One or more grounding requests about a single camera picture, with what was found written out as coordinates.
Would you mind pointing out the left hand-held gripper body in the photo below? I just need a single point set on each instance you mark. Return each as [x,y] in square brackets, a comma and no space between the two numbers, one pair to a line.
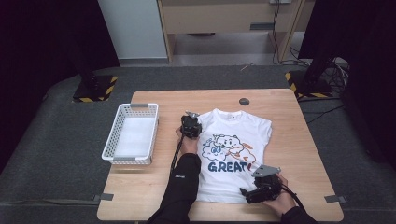
[190,126]

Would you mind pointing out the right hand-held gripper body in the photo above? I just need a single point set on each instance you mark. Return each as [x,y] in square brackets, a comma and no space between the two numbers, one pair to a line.
[266,183]

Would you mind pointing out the person's left hand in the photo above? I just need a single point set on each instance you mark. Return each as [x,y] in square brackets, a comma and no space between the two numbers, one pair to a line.
[188,144]

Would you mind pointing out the person's right hand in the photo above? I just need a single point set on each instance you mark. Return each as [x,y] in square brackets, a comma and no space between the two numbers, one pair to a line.
[281,202]

